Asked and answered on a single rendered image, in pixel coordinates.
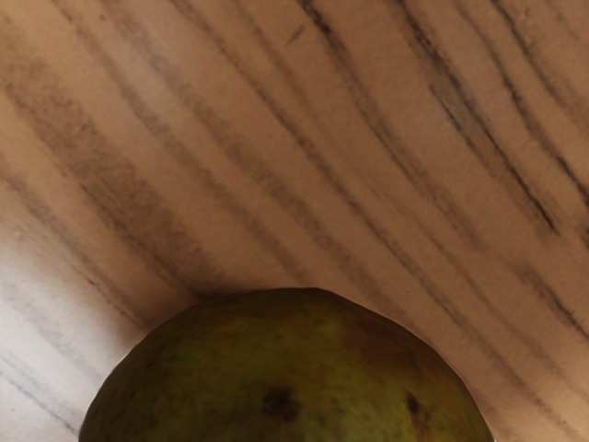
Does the green-brown spotted round fruit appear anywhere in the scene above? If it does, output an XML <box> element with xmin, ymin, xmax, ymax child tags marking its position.
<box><xmin>78</xmin><ymin>286</ymin><xmax>494</xmax><ymax>442</ymax></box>

